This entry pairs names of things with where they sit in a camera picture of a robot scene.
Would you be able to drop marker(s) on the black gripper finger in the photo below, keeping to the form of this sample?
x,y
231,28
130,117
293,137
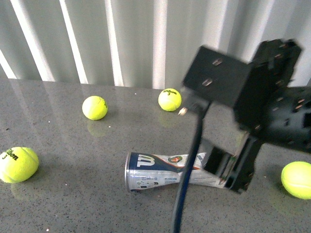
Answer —
x,y
234,170

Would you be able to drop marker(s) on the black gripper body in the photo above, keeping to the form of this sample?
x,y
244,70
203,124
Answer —
x,y
267,107

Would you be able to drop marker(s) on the clear Wilson tennis ball can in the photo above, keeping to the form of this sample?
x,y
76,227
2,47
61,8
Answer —
x,y
145,171

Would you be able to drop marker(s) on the Roland Garros tennis ball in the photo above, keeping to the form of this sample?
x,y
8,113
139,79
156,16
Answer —
x,y
296,179

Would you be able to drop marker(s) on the Wilson tennis ball near curtain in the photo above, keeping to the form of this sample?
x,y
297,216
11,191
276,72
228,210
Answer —
x,y
169,99

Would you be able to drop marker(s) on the yellow tennis ball black print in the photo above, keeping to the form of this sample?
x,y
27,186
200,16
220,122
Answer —
x,y
94,107

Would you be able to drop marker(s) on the Wilson 3 tennis ball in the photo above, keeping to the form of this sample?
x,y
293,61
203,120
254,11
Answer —
x,y
18,164

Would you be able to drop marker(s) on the white pleated curtain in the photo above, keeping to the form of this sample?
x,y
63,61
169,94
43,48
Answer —
x,y
141,43

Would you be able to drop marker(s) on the black camera box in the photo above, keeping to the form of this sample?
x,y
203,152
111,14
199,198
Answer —
x,y
214,76

